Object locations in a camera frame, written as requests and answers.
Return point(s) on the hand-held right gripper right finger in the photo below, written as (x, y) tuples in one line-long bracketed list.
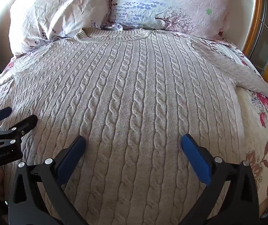
[(196, 159)]

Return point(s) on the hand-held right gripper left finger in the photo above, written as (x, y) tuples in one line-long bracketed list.
[(71, 159)]

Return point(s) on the floral bed sheet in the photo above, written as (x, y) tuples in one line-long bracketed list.
[(253, 124)]

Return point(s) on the pink floral pillow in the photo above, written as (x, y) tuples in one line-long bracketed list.
[(54, 11)]

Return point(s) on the wooden glass-door cabinet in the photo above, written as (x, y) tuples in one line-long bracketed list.
[(267, 35)]

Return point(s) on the pink pillow with lavender print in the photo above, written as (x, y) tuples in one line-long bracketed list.
[(166, 4)]

